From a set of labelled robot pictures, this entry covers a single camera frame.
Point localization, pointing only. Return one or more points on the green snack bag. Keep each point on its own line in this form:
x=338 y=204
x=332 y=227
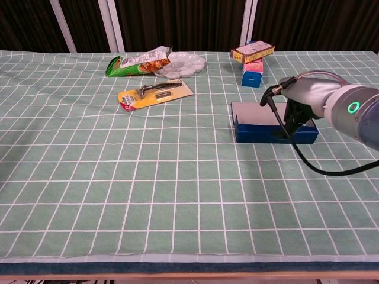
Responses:
x=133 y=66

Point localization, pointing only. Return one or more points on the dark pleated curtain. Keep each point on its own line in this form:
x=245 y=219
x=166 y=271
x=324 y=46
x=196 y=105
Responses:
x=177 y=23

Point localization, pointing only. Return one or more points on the pink blue toothpaste box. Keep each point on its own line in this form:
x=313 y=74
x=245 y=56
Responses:
x=251 y=75

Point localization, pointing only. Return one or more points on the white flower paint palette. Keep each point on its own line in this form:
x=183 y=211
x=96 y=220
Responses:
x=183 y=68

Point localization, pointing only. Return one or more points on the white metal frame post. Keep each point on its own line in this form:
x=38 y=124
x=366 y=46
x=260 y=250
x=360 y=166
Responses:
x=248 y=20
x=63 y=26

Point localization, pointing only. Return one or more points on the green checked tablecloth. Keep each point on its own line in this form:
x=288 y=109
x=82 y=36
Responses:
x=118 y=177

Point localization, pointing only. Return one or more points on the yellow razor blister pack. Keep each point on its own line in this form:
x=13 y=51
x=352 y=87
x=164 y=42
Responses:
x=154 y=96

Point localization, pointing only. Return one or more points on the blue glasses case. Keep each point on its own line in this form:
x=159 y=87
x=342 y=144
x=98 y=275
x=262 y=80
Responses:
x=254 y=133

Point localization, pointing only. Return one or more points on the dark blue felt underlay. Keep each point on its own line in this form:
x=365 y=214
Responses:
x=177 y=267

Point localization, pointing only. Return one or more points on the white double frame post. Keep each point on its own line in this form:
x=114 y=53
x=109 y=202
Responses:
x=112 y=26

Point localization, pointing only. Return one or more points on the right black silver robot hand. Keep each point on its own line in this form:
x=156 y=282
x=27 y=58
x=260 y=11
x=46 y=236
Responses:
x=308 y=91

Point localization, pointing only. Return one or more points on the red yellow carton box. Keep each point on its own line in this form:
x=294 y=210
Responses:
x=251 y=50

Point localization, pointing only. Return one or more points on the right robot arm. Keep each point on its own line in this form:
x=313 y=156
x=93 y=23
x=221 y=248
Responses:
x=355 y=118

